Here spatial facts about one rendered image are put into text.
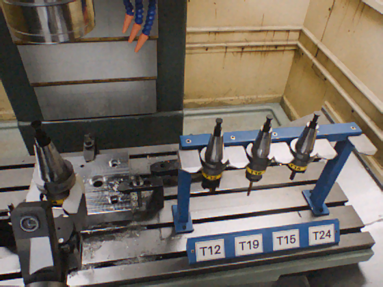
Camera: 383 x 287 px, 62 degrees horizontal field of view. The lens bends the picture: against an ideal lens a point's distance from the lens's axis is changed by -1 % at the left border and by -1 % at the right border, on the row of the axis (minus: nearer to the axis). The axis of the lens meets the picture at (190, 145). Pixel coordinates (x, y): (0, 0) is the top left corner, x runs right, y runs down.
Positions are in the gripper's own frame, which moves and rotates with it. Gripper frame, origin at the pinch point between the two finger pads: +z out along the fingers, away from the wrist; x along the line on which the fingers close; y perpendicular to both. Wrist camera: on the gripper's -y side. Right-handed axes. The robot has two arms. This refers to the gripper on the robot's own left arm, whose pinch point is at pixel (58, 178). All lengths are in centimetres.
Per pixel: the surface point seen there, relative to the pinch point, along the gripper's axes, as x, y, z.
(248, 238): 42, 36, 3
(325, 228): 65, 36, 3
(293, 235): 55, 36, 3
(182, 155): 23.8, 9.5, 11.9
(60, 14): 2.8, -21.0, 18.2
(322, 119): 98, 47, 63
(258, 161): 40.6, 8.9, 7.4
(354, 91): 101, 26, 55
